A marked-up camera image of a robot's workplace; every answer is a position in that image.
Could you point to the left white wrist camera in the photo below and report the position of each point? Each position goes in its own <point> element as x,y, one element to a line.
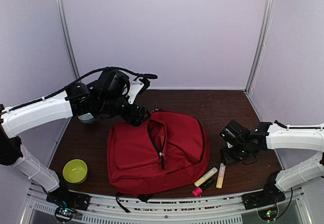
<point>137,87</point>

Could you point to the left aluminium corner post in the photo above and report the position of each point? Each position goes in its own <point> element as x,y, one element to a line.
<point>67,39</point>

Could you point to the black pink highlighter pen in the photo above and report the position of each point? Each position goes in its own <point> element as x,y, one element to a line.
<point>200,189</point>

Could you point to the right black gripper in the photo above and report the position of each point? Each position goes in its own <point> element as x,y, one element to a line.
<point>227,158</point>

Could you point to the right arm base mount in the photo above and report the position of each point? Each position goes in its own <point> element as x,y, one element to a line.
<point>265,202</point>

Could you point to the right aluminium corner post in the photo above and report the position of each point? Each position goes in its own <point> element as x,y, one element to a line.
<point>265,26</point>

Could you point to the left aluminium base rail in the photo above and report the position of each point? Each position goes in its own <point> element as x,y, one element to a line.
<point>57,141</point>

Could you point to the pale green patterned ceramic bowl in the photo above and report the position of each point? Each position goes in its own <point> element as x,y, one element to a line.
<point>88,118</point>

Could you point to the lime green plastic bowl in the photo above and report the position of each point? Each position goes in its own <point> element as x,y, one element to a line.
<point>75,171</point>

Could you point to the peach highlighter pen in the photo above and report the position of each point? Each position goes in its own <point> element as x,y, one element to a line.
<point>220,178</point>

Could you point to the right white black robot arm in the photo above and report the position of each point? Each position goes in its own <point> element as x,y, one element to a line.
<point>242,143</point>

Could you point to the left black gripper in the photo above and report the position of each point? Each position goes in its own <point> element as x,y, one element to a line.
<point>138,118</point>

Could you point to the front aluminium frame rail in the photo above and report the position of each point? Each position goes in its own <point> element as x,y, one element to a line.
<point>214,209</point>

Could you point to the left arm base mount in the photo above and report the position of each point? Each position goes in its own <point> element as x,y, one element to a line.
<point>68,205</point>

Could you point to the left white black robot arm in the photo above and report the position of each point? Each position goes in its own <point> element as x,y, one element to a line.
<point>109,90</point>

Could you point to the yellow highlighter pen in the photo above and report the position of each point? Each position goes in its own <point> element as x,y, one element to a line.
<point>206,176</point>

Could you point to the red student backpack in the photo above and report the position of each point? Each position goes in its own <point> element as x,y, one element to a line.
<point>167,151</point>

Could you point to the aluminium corner post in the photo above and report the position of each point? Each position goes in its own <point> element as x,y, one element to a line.
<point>265,26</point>
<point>67,39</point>

